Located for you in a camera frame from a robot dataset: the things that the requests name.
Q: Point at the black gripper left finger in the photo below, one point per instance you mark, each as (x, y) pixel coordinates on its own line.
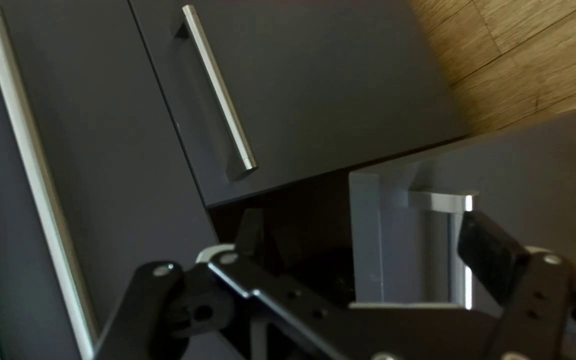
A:
(305, 246)

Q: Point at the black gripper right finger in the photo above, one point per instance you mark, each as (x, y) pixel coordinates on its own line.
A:
(532, 288)

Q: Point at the dark grey cabinet door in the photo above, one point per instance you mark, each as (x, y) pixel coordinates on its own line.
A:
(319, 86)
(525, 180)

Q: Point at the dark grey drawer front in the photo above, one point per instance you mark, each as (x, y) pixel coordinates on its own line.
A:
(116, 163)

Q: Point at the silver handle left door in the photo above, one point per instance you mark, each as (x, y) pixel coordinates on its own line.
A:
(454, 204)

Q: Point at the silver bar handle right door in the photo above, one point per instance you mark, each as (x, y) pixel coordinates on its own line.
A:
(220, 89)

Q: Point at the silver bar handle drawer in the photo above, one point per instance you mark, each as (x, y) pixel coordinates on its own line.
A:
(44, 197)

